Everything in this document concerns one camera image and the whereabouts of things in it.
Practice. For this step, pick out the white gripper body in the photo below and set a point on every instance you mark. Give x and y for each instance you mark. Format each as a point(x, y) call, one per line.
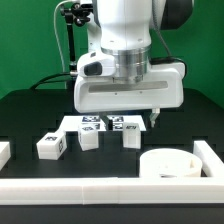
point(161, 87)

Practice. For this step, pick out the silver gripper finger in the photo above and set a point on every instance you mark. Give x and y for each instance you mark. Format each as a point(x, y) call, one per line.
point(107, 121)
point(153, 116)

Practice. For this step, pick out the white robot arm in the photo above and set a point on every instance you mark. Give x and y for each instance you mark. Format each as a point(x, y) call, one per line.
point(117, 73)

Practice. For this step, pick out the white tag marker sheet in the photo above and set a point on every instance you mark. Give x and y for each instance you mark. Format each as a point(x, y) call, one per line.
point(71, 123)

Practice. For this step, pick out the white front fence bar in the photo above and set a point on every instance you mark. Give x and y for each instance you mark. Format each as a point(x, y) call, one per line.
point(83, 191)

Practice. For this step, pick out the white fence bar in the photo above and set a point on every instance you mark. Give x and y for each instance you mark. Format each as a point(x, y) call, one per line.
point(212, 165)
point(83, 191)

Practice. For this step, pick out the white right fence bar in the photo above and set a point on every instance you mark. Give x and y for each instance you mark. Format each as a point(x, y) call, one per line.
point(212, 165)

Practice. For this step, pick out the white left fence block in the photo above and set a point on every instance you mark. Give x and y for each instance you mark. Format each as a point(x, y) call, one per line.
point(5, 153)

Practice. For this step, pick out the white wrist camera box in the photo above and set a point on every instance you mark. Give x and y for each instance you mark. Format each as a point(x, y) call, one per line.
point(96, 64)

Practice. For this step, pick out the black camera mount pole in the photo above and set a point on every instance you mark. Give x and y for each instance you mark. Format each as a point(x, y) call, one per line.
point(77, 14)

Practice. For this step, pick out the overhead camera on mount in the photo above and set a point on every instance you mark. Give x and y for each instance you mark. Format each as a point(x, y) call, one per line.
point(86, 3)

